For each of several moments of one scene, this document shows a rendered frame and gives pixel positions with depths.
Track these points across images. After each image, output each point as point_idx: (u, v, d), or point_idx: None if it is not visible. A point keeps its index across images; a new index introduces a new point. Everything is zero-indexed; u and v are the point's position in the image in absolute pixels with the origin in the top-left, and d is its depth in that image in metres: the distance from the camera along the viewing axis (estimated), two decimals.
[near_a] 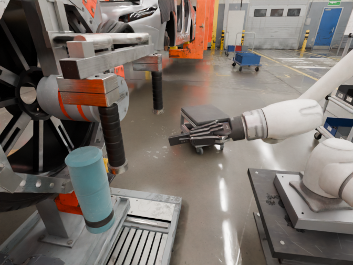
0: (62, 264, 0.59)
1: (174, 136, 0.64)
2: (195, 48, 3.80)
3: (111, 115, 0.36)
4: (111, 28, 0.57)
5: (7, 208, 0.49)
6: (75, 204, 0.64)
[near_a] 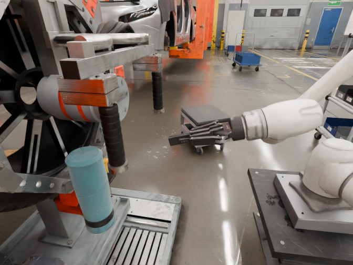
0: (62, 264, 0.59)
1: (174, 136, 0.64)
2: (195, 48, 3.80)
3: (111, 115, 0.36)
4: (111, 28, 0.57)
5: (54, 193, 0.64)
6: (75, 204, 0.64)
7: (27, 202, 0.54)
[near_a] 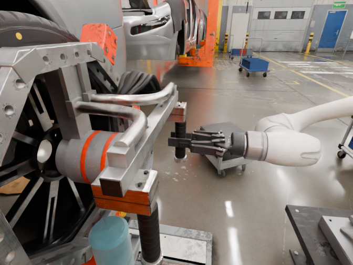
0: None
1: None
2: (205, 56, 3.72)
3: (151, 219, 0.31)
4: (135, 82, 0.52)
5: None
6: None
7: None
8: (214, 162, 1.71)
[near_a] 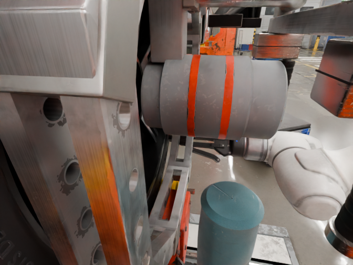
0: None
1: None
2: (225, 46, 3.54)
3: None
4: None
5: None
6: (170, 260, 0.43)
7: None
8: None
